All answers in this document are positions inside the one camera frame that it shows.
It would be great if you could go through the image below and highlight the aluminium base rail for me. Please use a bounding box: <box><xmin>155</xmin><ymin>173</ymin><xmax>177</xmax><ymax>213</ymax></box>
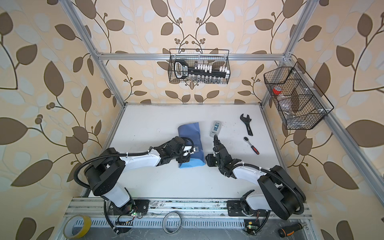
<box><xmin>61</xmin><ymin>197</ymin><xmax>313</xmax><ymax>229</ymax></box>

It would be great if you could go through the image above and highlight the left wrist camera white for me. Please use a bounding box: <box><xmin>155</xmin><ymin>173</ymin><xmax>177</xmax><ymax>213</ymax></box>
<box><xmin>183</xmin><ymin>146</ymin><xmax>199</xmax><ymax>157</ymax></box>

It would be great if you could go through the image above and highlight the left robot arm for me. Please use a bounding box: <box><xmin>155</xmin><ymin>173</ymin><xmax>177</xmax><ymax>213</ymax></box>
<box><xmin>74</xmin><ymin>136</ymin><xmax>199</xmax><ymax>208</ymax></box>

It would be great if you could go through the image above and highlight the red handled ratchet wrench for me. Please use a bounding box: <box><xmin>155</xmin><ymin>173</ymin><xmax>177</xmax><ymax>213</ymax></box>
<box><xmin>244</xmin><ymin>137</ymin><xmax>260</xmax><ymax>155</ymax></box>

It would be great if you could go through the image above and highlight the red capped plastic item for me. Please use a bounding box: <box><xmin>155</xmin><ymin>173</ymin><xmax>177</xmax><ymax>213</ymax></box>
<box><xmin>273</xmin><ymin>86</ymin><xmax>283</xmax><ymax>96</ymax></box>

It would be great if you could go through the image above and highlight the black adjustable wrench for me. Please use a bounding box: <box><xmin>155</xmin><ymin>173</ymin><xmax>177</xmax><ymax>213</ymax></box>
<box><xmin>240</xmin><ymin>114</ymin><xmax>253</xmax><ymax>136</ymax></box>

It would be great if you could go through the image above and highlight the yellow tape roll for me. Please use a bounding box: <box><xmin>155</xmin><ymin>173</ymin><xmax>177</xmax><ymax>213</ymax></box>
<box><xmin>63</xmin><ymin>215</ymin><xmax>92</xmax><ymax>240</ymax></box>

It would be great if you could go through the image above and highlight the black socket set rail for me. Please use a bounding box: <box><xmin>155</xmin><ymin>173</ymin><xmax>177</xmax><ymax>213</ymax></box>
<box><xmin>173</xmin><ymin>60</ymin><xmax>231</xmax><ymax>79</ymax></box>

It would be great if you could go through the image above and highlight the back wire basket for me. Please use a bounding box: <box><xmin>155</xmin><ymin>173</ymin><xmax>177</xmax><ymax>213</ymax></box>
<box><xmin>166</xmin><ymin>48</ymin><xmax>231</xmax><ymax>85</ymax></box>

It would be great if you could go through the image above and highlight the right wire basket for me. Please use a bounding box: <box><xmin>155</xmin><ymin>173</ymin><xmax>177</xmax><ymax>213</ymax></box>
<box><xmin>264</xmin><ymin>62</ymin><xmax>334</xmax><ymax>130</ymax></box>

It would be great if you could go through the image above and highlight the grey ring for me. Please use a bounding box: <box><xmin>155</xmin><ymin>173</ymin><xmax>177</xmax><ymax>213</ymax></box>
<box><xmin>161</xmin><ymin>211</ymin><xmax>183</xmax><ymax>235</ymax></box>

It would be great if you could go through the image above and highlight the wire basket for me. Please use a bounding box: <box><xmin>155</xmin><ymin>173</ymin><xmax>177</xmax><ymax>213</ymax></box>
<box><xmin>264</xmin><ymin>62</ymin><xmax>334</xmax><ymax>130</ymax></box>
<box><xmin>166</xmin><ymin>48</ymin><xmax>231</xmax><ymax>85</ymax></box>

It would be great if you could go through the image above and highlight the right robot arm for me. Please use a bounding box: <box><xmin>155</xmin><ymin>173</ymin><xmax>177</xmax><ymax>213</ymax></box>
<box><xmin>206</xmin><ymin>135</ymin><xmax>306</xmax><ymax>220</ymax></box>

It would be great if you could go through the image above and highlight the orange black screwdriver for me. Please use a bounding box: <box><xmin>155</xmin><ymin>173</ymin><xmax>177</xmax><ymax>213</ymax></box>
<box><xmin>277</xmin><ymin>223</ymin><xmax>307</xmax><ymax>238</ymax></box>

